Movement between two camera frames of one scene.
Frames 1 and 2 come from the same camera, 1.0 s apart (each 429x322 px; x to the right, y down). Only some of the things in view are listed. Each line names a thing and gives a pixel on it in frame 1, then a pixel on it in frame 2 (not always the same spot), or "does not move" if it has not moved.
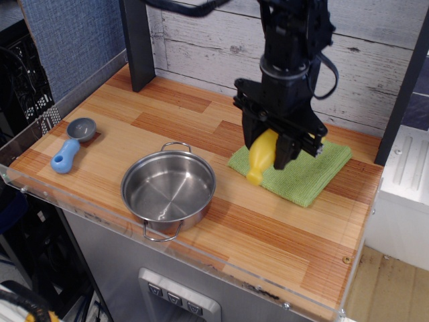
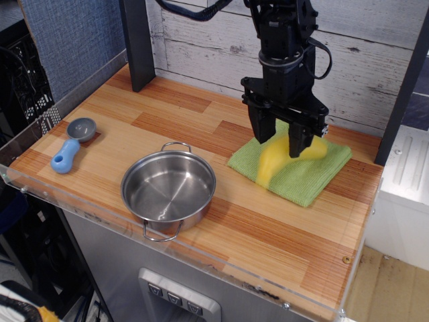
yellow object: x=31 y=318 -> x=47 y=315
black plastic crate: x=27 y=109 does not move
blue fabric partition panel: x=76 y=38 does not move
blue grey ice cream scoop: x=78 y=129 does not move
